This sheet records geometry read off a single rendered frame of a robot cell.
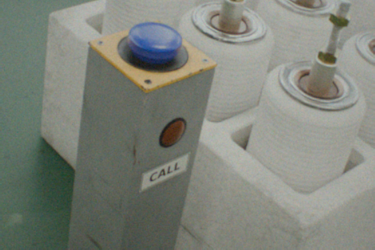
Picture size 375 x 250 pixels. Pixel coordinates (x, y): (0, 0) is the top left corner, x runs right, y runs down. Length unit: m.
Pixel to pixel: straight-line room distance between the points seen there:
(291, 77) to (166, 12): 0.17
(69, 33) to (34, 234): 0.22
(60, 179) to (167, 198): 0.30
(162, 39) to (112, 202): 0.14
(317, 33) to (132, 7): 0.19
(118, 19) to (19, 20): 0.40
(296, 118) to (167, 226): 0.15
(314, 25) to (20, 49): 0.49
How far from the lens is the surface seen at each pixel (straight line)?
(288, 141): 0.68
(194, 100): 0.58
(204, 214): 0.75
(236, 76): 0.74
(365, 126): 0.78
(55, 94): 0.91
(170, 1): 0.80
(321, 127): 0.67
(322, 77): 0.68
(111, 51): 0.57
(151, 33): 0.56
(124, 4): 0.81
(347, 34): 0.92
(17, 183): 0.91
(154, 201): 0.63
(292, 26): 0.81
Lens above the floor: 0.62
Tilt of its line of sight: 36 degrees down
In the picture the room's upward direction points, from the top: 12 degrees clockwise
